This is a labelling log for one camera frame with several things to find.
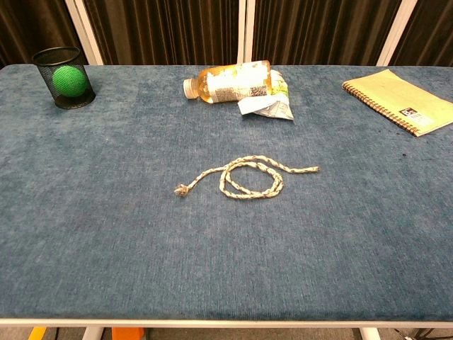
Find crumpled white snack packet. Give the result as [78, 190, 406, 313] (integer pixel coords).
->
[239, 69, 294, 121]

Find plastic tea bottle white cap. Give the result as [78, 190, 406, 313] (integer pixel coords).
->
[183, 59, 273, 105]

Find spiral bound kraft notebook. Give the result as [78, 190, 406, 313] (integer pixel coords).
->
[341, 69, 453, 138]

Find blue table cloth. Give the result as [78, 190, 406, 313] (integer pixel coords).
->
[0, 64, 453, 322]

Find black mesh pen cup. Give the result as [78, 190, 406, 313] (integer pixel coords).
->
[31, 46, 97, 110]

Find white partition post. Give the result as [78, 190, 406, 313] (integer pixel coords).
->
[376, 0, 419, 67]
[237, 0, 256, 67]
[64, 0, 104, 67]

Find beige braided rope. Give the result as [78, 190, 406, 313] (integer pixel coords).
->
[173, 154, 321, 200]

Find green ball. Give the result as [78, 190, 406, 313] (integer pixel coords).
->
[52, 64, 88, 98]

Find dark pleated curtain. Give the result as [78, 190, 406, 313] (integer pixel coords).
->
[391, 0, 453, 68]
[253, 0, 403, 67]
[83, 0, 241, 67]
[0, 0, 84, 70]

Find white table frame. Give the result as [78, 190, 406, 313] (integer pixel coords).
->
[0, 317, 453, 340]

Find orange box under table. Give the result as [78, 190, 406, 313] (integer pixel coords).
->
[111, 327, 145, 340]

